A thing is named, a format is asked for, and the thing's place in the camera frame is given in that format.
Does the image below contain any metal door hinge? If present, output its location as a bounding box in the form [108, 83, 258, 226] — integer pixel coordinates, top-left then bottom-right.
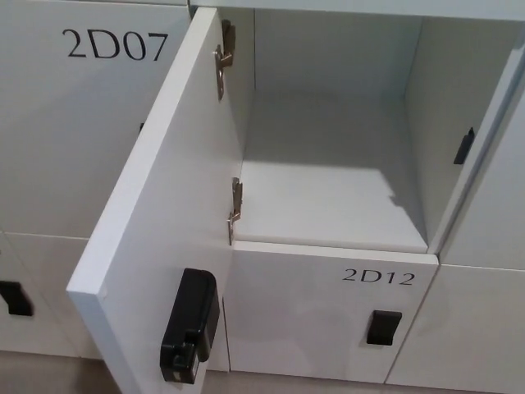
[226, 176, 244, 246]
[212, 19, 237, 101]

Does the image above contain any white open locker door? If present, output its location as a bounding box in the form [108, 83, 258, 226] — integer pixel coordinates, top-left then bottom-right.
[65, 7, 256, 394]

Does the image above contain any white door marked 2D12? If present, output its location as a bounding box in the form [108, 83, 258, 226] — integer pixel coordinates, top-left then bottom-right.
[222, 241, 437, 382]

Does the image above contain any white door marked 2D07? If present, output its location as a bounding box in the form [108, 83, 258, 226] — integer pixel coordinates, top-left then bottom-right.
[0, 3, 194, 240]

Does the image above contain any plain white locker door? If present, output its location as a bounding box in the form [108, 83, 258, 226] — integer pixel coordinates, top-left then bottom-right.
[0, 229, 46, 353]
[2, 231, 98, 359]
[441, 69, 525, 268]
[387, 257, 525, 394]

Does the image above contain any black lock box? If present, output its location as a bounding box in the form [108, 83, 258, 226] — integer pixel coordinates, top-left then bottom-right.
[159, 268, 221, 383]

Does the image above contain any black strike plate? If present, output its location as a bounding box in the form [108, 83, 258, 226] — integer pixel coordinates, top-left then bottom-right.
[453, 126, 475, 165]

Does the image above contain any black recessed lock handle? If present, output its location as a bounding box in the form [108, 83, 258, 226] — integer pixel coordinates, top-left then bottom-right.
[0, 280, 35, 317]
[366, 309, 403, 346]

